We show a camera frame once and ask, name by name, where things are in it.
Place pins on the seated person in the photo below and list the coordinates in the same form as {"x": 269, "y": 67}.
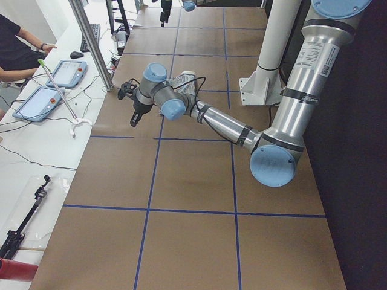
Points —
{"x": 20, "y": 52}

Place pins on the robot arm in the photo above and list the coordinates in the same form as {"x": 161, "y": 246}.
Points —
{"x": 187, "y": 5}
{"x": 274, "y": 152}

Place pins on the aluminium frame post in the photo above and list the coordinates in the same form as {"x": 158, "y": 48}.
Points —
{"x": 85, "y": 27}

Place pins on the blue teach pendant far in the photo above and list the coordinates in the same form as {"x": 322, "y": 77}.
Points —
{"x": 69, "y": 73}

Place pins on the blue teach pendant near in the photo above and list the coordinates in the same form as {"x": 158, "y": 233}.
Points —
{"x": 38, "y": 105}

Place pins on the black computer mouse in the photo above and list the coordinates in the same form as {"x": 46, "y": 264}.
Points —
{"x": 76, "y": 55}

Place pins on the metal rod with hook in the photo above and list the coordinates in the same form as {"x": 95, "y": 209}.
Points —
{"x": 76, "y": 120}

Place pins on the blue teach pendant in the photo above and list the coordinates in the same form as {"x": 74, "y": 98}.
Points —
{"x": 69, "y": 73}
{"x": 38, "y": 105}

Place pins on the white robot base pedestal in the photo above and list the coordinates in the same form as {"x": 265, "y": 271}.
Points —
{"x": 263, "y": 87}

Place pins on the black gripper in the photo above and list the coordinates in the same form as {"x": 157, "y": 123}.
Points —
{"x": 141, "y": 107}
{"x": 164, "y": 6}

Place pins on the navy white striped polo shirt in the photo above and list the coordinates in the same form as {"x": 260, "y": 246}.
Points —
{"x": 176, "y": 97}

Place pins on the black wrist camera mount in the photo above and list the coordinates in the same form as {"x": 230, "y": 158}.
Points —
{"x": 128, "y": 89}

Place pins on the red cylinder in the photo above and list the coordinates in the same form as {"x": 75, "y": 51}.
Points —
{"x": 18, "y": 271}

